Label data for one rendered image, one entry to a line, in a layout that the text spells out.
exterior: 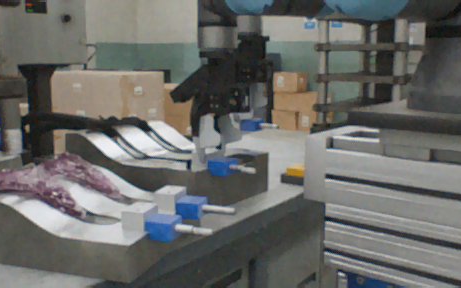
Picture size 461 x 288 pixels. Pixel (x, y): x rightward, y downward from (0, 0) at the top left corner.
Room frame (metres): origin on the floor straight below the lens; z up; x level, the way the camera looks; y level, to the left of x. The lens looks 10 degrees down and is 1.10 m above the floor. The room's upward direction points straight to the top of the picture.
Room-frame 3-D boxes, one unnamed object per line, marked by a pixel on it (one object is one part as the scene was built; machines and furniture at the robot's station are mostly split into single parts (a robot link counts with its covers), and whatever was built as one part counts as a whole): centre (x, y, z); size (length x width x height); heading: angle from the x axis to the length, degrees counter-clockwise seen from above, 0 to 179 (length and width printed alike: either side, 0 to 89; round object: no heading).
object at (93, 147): (1.23, 0.19, 0.87); 0.50 x 0.26 x 0.14; 55
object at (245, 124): (1.33, -0.06, 0.93); 0.13 x 0.05 x 0.05; 55
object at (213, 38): (1.03, 0.02, 1.13); 0.08 x 0.08 x 0.05
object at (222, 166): (1.02, 0.01, 0.89); 0.13 x 0.05 x 0.05; 55
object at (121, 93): (5.40, 1.32, 0.47); 1.22 x 0.80 x 0.94; 59
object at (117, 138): (1.21, 0.19, 0.92); 0.35 x 0.16 x 0.09; 55
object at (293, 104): (7.94, -1.04, 0.42); 0.86 x 0.33 x 0.83; 55
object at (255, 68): (1.33, -0.05, 1.09); 0.09 x 0.08 x 0.12; 55
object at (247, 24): (1.34, -0.04, 1.17); 0.08 x 0.08 x 0.05
